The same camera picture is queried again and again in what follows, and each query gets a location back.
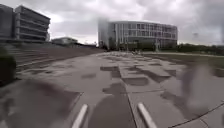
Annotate grey concrete slab plaza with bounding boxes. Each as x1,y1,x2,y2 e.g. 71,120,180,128
0,51,224,128

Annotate curved glass-fronted building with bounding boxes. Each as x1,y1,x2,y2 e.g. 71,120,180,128
97,19,179,52

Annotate low flat building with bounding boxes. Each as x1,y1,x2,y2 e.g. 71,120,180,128
50,36,79,47

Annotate robot's own part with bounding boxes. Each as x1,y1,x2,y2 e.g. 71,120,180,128
71,103,89,128
137,102,158,128

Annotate wide stone steps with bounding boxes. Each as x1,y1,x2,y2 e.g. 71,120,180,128
3,43,106,72

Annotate row of trees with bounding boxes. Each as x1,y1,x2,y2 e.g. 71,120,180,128
177,42,224,56

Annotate dark multi-storey building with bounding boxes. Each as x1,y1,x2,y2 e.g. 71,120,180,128
0,3,52,44

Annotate dark bush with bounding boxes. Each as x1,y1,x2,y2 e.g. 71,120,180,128
0,48,18,87

